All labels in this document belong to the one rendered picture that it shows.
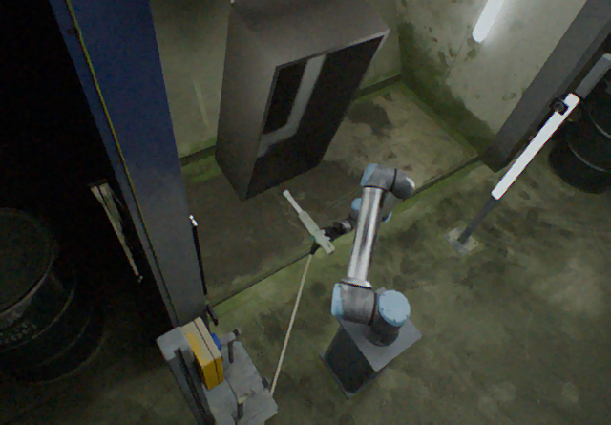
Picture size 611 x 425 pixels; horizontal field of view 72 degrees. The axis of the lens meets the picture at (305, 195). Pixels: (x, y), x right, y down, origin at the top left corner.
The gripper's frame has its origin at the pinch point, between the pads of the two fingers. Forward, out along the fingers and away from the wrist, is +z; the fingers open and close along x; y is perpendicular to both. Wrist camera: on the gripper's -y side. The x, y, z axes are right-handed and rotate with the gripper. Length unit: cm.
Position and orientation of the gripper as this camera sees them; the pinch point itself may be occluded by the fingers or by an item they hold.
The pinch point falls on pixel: (316, 240)
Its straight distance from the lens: 250.2
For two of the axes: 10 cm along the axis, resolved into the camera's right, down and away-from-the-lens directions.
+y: -2.5, 5.9, 7.6
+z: -7.8, 3.4, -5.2
